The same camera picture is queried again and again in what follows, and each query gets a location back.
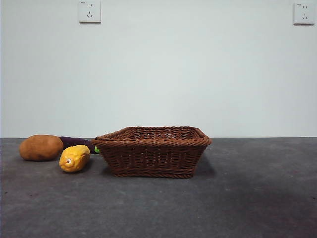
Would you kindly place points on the brown potato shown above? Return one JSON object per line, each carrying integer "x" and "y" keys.
{"x": 40, "y": 148}

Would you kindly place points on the brown wicker basket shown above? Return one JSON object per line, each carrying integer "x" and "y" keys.
{"x": 151, "y": 158}

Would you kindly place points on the white wall socket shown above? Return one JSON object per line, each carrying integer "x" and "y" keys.
{"x": 304, "y": 14}
{"x": 90, "y": 12}

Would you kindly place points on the yellow corn cob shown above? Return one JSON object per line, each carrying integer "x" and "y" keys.
{"x": 75, "y": 158}

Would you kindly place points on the purple eggplant with green stem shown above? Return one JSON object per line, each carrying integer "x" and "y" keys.
{"x": 74, "y": 141}

